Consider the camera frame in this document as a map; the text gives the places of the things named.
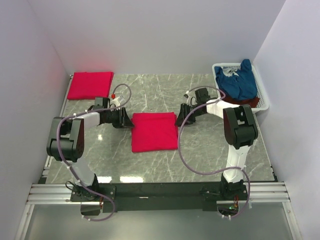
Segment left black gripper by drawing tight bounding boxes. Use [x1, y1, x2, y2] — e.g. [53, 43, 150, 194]
[104, 107, 135, 129]

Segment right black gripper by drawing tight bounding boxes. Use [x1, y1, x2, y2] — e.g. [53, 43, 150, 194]
[174, 103, 205, 127]

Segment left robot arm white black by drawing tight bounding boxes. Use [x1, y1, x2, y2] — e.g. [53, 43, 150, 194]
[46, 94, 134, 201]

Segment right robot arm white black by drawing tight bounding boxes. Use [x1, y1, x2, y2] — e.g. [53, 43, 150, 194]
[175, 86, 259, 200]

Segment folded red t-shirt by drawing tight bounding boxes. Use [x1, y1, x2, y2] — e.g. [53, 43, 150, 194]
[67, 71, 114, 100]

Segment blue t-shirt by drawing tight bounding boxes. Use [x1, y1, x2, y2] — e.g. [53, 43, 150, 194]
[214, 59, 258, 101]

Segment dark red t-shirt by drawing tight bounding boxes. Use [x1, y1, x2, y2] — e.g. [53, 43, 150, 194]
[223, 90, 260, 108]

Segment white plastic basket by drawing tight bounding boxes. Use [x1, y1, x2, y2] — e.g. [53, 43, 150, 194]
[212, 62, 270, 113]

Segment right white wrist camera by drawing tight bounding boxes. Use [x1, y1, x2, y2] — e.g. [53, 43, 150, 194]
[183, 90, 197, 106]

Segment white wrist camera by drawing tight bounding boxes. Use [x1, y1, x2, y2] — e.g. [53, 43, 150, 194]
[183, 90, 197, 106]
[110, 95, 126, 107]

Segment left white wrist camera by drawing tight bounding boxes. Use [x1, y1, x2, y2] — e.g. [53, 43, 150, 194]
[110, 95, 126, 107]

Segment aluminium rail frame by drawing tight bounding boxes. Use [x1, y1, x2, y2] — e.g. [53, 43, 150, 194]
[16, 74, 303, 240]

